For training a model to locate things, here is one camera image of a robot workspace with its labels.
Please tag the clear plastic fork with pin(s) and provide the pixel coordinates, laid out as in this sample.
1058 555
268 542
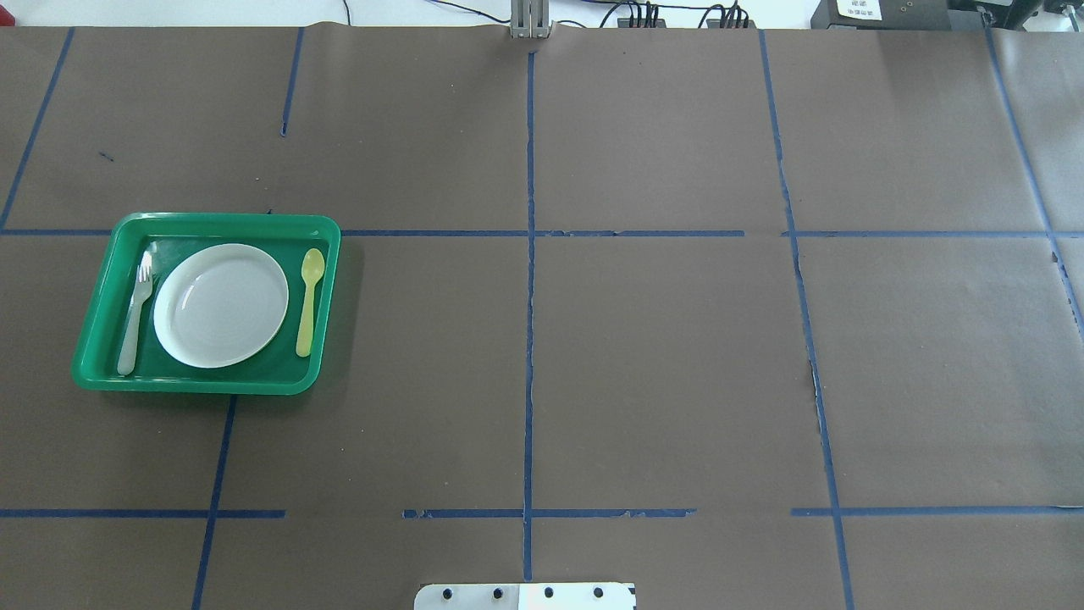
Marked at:
141 293

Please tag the brown paper table cover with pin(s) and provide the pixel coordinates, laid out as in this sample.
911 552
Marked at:
749 319

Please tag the yellow plastic spoon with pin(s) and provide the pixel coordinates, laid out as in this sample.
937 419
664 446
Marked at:
313 267

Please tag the white round plate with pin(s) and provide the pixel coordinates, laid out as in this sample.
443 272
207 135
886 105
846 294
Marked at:
221 306

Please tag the green plastic tray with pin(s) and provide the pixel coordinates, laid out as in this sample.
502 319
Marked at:
212 373

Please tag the black desktop box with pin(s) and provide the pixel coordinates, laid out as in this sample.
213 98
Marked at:
881 15

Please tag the aluminium frame post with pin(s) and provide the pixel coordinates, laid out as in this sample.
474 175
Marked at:
530 19

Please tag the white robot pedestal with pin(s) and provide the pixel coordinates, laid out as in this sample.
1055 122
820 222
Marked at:
567 595

